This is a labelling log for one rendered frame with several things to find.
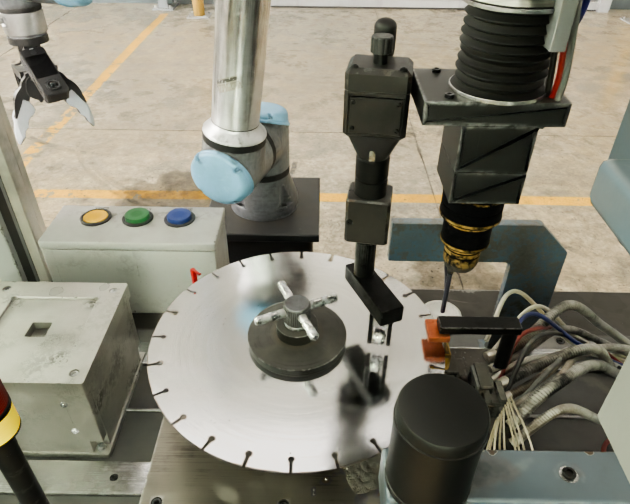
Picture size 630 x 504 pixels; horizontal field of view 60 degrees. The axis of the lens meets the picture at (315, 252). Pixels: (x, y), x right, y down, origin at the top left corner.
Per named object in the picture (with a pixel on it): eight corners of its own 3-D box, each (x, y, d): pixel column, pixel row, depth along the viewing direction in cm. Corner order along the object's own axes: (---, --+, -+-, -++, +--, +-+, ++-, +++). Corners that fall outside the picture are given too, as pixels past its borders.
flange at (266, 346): (227, 341, 61) (225, 325, 60) (294, 293, 68) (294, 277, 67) (300, 394, 55) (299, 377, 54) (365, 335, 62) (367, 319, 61)
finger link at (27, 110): (14, 136, 112) (31, 95, 111) (22, 146, 109) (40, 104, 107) (-2, 131, 110) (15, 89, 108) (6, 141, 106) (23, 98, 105)
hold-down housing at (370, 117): (337, 248, 55) (345, 41, 43) (343, 221, 59) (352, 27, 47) (392, 254, 54) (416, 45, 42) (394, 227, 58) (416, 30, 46)
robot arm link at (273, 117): (298, 156, 121) (297, 97, 113) (275, 184, 111) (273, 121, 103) (248, 148, 124) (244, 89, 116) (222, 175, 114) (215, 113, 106)
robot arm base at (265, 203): (235, 186, 130) (232, 147, 124) (299, 186, 130) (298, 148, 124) (226, 221, 118) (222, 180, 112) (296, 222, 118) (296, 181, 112)
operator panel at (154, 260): (62, 312, 94) (36, 241, 85) (84, 272, 103) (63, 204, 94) (223, 314, 94) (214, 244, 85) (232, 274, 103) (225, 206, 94)
